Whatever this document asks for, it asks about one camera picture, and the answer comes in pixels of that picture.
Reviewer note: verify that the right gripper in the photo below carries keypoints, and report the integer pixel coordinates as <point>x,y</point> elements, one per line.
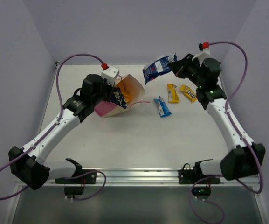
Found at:
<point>176,66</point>

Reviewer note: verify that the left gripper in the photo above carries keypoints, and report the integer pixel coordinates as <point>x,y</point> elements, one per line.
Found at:
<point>109,92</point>

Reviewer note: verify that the dark blue chips bag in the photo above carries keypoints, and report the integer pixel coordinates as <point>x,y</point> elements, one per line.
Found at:
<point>118,99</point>

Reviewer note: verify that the pink beige paper bag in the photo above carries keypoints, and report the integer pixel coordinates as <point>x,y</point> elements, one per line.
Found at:
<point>107,109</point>

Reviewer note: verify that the dark blue snack packet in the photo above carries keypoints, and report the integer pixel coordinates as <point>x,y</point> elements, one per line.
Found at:
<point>158,67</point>

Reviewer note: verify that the yellow M&M snack packet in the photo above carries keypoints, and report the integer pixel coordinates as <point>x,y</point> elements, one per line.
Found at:
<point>172,94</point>

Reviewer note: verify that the blue M&M snack packet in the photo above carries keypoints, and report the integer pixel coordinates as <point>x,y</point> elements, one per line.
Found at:
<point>162,107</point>

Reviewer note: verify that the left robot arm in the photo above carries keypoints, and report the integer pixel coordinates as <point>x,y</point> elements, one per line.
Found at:
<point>29,162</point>

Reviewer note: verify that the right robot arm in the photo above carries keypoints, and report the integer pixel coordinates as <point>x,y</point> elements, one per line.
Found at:
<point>244,157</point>

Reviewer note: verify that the orange yellow snack packet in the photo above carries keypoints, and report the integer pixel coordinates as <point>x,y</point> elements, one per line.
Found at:
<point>124,91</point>

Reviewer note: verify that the left black controller box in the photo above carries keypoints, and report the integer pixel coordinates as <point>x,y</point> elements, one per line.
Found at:
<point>72,191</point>

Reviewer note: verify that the black controller box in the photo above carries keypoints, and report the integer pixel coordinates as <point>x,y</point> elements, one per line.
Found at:
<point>72,191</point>
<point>204,192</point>

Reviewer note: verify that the right black controller box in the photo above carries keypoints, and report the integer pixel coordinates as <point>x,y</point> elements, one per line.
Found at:
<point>204,192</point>

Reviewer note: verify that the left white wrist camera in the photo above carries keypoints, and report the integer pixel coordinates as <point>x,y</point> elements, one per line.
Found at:
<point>110,74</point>

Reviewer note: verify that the aluminium mounting rail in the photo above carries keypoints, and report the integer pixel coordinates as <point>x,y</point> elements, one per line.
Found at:
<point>132,177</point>

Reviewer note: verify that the left black base bracket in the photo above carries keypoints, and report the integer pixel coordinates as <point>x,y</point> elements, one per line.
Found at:
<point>82,176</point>

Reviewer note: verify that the black base bracket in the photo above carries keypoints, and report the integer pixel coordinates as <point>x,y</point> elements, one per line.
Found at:
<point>189,175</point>
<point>82,176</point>

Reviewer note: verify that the right black base bracket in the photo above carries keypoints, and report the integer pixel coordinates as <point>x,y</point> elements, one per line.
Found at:
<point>189,175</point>

